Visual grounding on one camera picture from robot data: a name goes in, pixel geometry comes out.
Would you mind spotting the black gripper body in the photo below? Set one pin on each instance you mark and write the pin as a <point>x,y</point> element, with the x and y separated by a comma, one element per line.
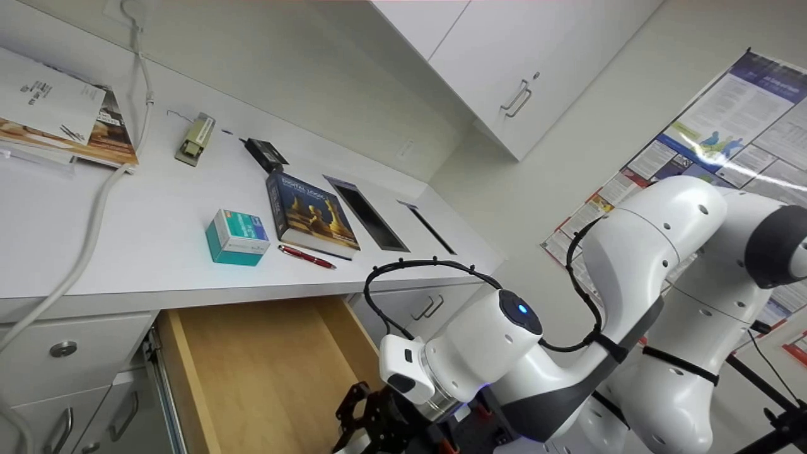
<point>407,429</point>

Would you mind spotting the black tripod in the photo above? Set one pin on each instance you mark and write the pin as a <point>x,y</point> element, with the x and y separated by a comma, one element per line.
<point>783,412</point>

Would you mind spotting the dark blue hardcover book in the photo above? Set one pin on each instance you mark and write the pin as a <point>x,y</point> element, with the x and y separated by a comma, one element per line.
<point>311,214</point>

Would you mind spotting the small black device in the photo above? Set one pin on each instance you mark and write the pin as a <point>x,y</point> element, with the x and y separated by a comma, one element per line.
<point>266,155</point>

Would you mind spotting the wooden drawer with white front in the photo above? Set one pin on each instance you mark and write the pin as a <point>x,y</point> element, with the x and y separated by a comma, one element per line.
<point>259,378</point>

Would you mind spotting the stack of books and papers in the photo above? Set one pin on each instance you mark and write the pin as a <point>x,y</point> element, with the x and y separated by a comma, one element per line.
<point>51,103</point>

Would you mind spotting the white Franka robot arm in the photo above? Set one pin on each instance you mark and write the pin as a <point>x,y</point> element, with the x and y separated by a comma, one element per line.
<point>639,267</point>

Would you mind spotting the white lower cabinet door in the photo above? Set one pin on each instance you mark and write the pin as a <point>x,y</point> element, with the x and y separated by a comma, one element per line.
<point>430,303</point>

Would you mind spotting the wall poster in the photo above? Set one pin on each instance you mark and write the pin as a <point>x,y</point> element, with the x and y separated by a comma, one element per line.
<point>747,110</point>

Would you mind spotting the narrow white upper cabinet door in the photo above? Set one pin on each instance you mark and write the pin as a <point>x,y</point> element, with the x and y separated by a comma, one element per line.
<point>417,20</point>

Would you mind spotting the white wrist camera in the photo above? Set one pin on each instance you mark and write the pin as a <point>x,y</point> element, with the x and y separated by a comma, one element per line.
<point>403,363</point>

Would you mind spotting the red pen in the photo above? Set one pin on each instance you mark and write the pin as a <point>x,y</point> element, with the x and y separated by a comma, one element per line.
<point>305,256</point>

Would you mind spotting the white drawer with round lock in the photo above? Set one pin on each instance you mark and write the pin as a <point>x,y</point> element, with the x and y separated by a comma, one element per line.
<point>58,354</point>

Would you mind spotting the teal and white box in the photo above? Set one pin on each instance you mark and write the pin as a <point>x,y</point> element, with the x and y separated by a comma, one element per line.
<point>234,238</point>

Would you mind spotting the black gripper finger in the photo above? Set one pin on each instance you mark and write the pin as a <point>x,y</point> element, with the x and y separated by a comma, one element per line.
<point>351,416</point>

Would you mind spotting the white upper cabinet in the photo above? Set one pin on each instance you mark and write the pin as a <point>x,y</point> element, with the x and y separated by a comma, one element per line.
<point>538,52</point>

